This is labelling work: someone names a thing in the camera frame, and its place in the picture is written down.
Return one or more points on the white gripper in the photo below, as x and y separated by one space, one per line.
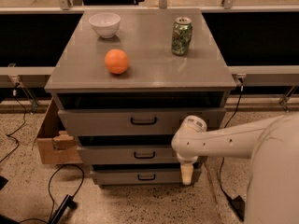
183 144

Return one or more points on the green soda can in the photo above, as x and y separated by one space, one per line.
181 35

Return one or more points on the grey drawer cabinet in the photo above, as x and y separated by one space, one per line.
155 79

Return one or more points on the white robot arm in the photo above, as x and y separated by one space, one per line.
271 145

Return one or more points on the grey top drawer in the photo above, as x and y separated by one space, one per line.
135 121

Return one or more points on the white ceramic bowl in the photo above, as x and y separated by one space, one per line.
105 24

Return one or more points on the grey bottom drawer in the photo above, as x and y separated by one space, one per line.
136 177

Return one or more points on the brown cardboard box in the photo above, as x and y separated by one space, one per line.
55 145

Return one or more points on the grey drawer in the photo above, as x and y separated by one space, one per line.
135 121
105 155
136 177

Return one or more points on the orange fruit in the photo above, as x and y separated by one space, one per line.
116 61

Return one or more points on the black device bottom left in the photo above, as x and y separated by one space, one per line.
68 202

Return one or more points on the black power adapter right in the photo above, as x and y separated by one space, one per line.
238 205

